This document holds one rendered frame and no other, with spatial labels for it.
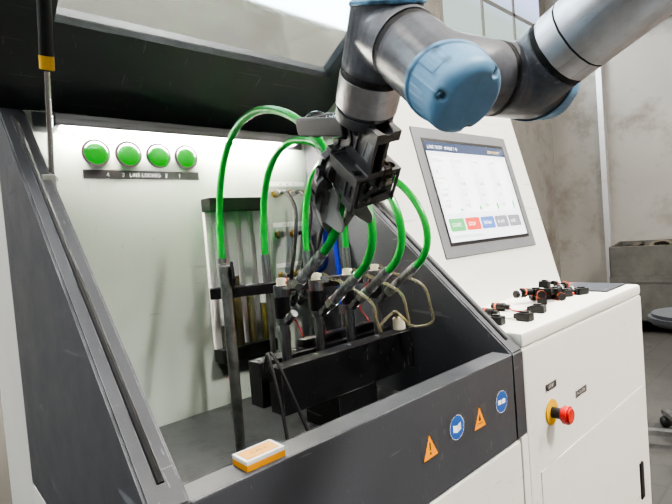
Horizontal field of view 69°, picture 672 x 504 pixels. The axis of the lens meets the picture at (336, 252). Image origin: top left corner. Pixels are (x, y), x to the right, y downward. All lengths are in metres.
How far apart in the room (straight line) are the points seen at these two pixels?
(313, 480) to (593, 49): 0.53
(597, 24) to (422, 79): 0.16
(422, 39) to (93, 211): 0.73
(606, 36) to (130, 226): 0.85
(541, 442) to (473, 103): 0.77
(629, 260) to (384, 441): 4.81
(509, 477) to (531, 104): 0.67
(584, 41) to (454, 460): 0.60
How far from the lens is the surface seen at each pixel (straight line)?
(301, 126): 0.70
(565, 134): 6.94
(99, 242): 1.02
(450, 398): 0.80
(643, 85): 6.75
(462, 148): 1.43
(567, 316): 1.17
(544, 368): 1.08
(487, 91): 0.47
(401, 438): 0.72
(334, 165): 0.63
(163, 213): 1.07
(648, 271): 5.39
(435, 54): 0.46
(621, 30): 0.52
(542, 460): 1.11
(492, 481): 0.95
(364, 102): 0.57
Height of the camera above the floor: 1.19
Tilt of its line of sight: 2 degrees down
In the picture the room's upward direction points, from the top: 5 degrees counter-clockwise
